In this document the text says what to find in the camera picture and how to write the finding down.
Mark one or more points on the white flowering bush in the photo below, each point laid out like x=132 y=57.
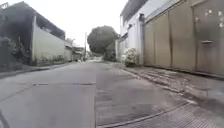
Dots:
x=130 y=56

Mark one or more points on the concrete kerb strip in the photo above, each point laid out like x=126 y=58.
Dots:
x=30 y=69

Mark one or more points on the row of low houses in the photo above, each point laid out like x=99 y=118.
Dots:
x=78 y=53

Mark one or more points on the grey concrete road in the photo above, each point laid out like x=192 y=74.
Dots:
x=66 y=100

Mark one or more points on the concrete pavement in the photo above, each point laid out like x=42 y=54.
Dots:
x=186 y=83

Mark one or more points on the weeds along wall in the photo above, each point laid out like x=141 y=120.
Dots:
x=50 y=60

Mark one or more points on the tan metal gate wall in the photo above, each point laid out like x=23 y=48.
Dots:
x=183 y=36

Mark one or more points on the dark green bushes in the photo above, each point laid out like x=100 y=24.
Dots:
x=110 y=53

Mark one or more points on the grey building with dark roof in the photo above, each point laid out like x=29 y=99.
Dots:
x=46 y=45

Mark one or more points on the large round tree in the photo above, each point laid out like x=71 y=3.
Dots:
x=101 y=38

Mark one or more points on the utility pole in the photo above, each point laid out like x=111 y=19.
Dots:
x=85 y=46

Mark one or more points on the low grey walled building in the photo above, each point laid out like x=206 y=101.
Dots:
x=68 y=53

